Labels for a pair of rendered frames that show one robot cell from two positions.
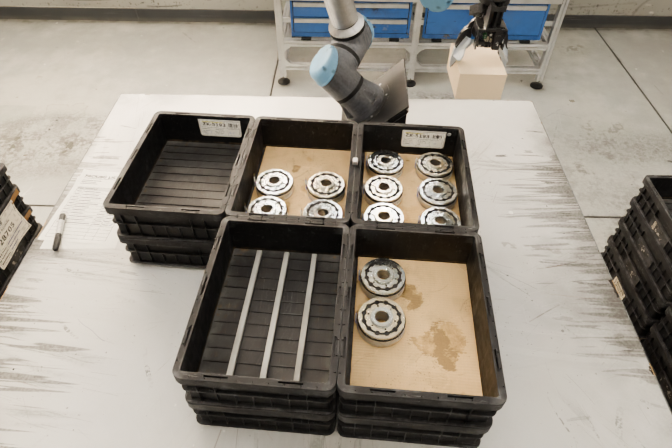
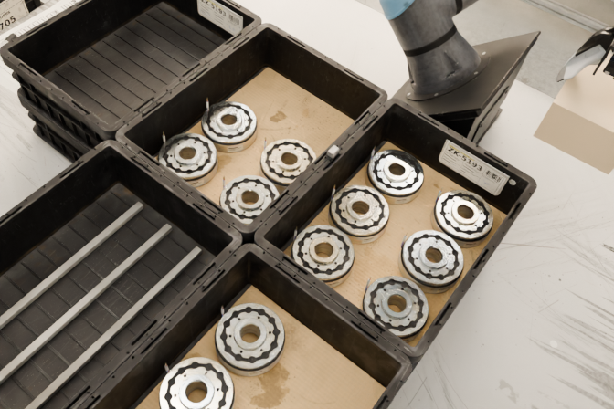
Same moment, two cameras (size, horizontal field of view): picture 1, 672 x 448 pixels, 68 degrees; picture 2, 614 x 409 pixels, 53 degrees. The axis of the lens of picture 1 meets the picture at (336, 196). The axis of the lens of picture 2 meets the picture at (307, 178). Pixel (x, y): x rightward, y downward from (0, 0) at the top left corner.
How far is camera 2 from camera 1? 50 cm
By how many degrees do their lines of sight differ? 19
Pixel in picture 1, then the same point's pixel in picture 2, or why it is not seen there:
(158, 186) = (104, 55)
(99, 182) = not seen: hidden behind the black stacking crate
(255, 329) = (54, 303)
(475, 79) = (576, 122)
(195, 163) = (168, 47)
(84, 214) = not seen: hidden behind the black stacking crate
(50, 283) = not seen: outside the picture
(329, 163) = (326, 132)
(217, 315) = (30, 257)
